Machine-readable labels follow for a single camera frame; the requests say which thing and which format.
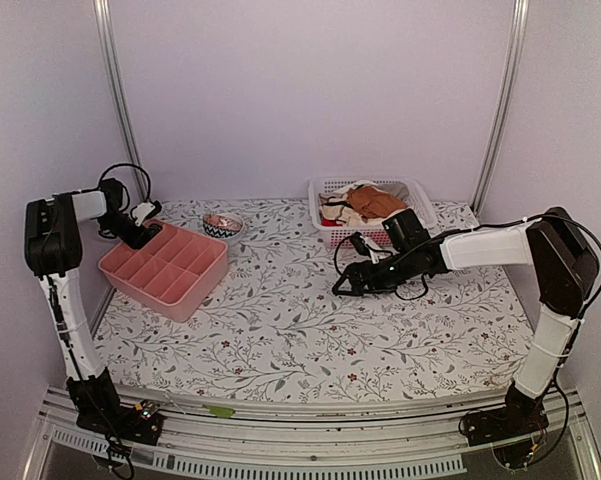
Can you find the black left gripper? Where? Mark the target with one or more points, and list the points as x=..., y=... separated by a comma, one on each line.
x=137, y=240

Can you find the aluminium frame post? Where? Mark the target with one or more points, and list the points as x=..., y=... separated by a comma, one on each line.
x=105, y=30
x=513, y=57

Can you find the pile of clothes in basket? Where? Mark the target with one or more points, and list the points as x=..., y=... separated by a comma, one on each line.
x=364, y=203

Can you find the white plastic laundry basket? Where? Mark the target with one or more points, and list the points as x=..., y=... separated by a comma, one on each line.
x=333, y=235

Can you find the right aluminium frame post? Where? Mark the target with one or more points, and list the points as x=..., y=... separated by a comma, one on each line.
x=513, y=57

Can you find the floral table mat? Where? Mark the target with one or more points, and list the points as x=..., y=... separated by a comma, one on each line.
x=273, y=331

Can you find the pink plastic divider box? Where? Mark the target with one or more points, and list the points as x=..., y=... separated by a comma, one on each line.
x=172, y=274

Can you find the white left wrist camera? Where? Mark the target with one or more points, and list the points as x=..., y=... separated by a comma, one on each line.
x=144, y=211

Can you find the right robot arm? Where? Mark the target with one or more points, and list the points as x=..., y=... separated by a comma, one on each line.
x=562, y=257

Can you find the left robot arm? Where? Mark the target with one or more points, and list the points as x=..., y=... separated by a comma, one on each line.
x=53, y=252

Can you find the green leaf scrap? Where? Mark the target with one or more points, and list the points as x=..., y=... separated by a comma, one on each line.
x=220, y=411

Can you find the front aluminium rail base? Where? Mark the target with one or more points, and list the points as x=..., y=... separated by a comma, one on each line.
x=409, y=439

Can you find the left aluminium frame post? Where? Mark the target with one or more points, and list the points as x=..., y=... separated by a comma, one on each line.
x=105, y=30

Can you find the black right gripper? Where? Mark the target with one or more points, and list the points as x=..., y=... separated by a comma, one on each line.
x=354, y=271

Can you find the blue patterned bowl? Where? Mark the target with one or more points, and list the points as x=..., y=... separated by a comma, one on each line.
x=221, y=233

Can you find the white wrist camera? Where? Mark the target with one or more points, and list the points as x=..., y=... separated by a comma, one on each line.
x=365, y=246
x=144, y=211

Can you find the red patterned bowl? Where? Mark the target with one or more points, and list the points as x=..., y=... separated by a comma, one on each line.
x=224, y=221

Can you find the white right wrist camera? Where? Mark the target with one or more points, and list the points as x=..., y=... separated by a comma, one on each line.
x=365, y=246

